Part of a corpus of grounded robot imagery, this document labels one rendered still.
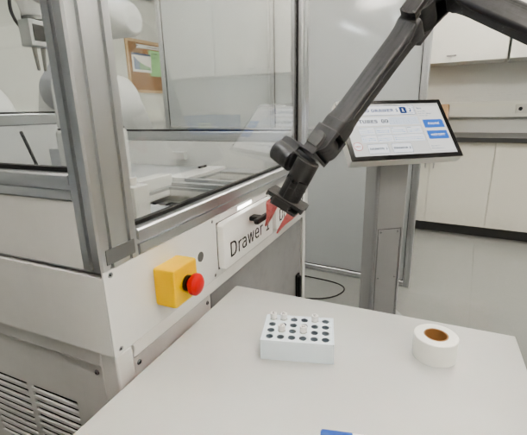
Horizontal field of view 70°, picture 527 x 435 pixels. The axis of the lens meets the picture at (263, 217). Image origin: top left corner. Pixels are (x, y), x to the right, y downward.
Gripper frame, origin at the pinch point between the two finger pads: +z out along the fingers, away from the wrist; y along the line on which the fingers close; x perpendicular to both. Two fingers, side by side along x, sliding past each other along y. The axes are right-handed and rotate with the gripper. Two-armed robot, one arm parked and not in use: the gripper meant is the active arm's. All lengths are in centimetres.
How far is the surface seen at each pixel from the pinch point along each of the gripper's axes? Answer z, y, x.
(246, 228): 2.1, 5.0, 5.0
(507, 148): -47, -99, -283
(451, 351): -11, -40, 29
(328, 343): -2.6, -22.7, 33.9
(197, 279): 0.0, 1.8, 35.8
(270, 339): 1.8, -14.4, 35.8
